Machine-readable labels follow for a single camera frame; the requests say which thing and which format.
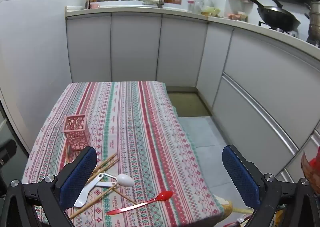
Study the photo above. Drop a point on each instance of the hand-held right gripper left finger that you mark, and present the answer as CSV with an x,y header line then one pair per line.
x,y
77,179

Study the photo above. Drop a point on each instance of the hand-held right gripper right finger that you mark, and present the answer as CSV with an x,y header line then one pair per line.
x,y
240,177

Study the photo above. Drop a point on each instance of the pink perforated utensil holder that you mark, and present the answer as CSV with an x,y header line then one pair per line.
x,y
76,132

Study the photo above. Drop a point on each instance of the white serrated plastic knife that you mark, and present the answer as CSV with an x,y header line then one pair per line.
x,y
83,195

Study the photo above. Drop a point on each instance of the white plastic spoon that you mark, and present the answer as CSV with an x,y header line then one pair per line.
x,y
126,180

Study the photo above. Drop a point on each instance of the red patterned bag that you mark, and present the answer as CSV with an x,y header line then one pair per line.
x,y
310,169

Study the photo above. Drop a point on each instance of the red plastic spoon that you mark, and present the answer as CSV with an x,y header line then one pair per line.
x,y
165,195

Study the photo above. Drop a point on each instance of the striped patterned tablecloth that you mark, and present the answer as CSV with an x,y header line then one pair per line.
x,y
140,122

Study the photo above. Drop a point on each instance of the white kitchen cabinet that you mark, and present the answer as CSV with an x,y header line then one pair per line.
x,y
135,47

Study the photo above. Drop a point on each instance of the black wok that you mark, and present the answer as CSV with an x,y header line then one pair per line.
x,y
277,16

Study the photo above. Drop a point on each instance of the pink mug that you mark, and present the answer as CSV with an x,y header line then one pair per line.
x,y
94,5

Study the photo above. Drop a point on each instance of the pale kitchen countertop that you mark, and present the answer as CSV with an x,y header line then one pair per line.
x,y
175,11

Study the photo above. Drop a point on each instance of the clear glass jar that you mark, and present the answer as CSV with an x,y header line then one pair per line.
x,y
207,1
191,6

